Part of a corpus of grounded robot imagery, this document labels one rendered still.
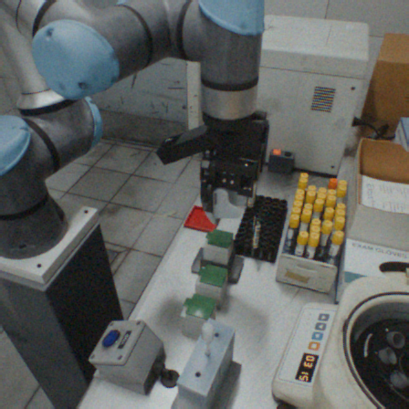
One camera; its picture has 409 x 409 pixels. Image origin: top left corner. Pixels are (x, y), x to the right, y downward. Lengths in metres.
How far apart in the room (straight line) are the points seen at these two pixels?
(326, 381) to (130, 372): 0.25
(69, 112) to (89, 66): 0.36
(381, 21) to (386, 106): 0.94
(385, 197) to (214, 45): 0.54
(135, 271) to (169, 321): 1.24
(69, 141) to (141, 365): 0.42
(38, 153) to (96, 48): 0.35
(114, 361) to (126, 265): 1.40
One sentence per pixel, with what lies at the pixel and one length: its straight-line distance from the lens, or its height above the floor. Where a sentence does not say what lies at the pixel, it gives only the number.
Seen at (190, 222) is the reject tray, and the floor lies 0.88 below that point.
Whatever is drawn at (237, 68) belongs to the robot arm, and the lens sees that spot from 0.47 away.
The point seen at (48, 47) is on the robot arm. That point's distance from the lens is 0.42.
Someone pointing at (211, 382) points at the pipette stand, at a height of 0.97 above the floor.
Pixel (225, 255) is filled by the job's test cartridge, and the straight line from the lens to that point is 0.67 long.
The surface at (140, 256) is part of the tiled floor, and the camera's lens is 1.96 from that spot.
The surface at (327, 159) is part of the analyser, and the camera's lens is 0.98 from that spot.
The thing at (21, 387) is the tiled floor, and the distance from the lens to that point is 1.71.
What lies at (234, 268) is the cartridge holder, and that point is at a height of 0.89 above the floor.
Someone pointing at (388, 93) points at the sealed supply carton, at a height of 0.96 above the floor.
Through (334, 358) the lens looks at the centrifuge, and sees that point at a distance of 0.53.
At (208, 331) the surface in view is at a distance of 0.46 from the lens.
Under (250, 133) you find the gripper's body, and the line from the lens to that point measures 0.52.
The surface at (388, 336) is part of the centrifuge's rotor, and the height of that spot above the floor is 0.98.
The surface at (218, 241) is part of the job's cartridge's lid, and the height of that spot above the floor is 0.96.
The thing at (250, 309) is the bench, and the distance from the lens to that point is 0.68.
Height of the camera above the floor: 1.43
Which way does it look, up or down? 41 degrees down
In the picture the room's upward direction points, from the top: straight up
